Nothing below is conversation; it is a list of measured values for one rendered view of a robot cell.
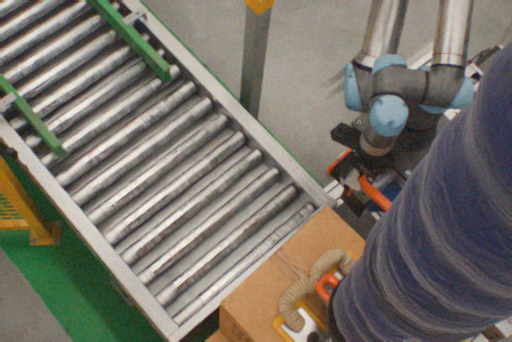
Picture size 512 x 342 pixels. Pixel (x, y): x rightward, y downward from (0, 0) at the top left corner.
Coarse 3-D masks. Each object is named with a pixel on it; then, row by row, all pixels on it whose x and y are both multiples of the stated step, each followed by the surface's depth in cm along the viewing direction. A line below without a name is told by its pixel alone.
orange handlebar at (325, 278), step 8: (360, 184) 169; (368, 184) 169; (368, 192) 169; (376, 192) 168; (376, 200) 168; (384, 200) 168; (384, 208) 168; (320, 280) 159; (328, 280) 159; (336, 280) 159; (320, 288) 158; (320, 296) 159; (328, 296) 157
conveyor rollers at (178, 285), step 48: (48, 0) 251; (48, 48) 242; (96, 48) 244; (48, 96) 235; (96, 96) 236; (144, 96) 238; (144, 144) 229; (192, 144) 230; (240, 144) 233; (96, 192) 223; (240, 192) 225; (288, 192) 225; (144, 240) 216; (192, 240) 217; (240, 240) 218
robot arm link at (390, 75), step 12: (384, 60) 145; (396, 60) 145; (372, 72) 147; (384, 72) 144; (396, 72) 143; (408, 72) 144; (420, 72) 144; (372, 84) 145; (384, 84) 142; (396, 84) 142; (408, 84) 143; (420, 84) 143; (372, 96) 143; (408, 96) 144; (420, 96) 144
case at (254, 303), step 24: (336, 216) 180; (288, 240) 177; (312, 240) 177; (336, 240) 177; (360, 240) 178; (264, 264) 174; (288, 264) 174; (312, 264) 175; (240, 288) 171; (264, 288) 171; (240, 312) 169; (264, 312) 169; (240, 336) 180; (264, 336) 167
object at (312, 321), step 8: (296, 304) 169; (304, 304) 169; (304, 312) 167; (312, 312) 168; (280, 320) 167; (312, 320) 167; (320, 320) 168; (280, 328) 166; (288, 328) 166; (304, 328) 166; (312, 328) 166; (320, 328) 166; (280, 336) 167; (288, 336) 165; (296, 336) 165; (304, 336) 165; (312, 336) 163; (320, 336) 165
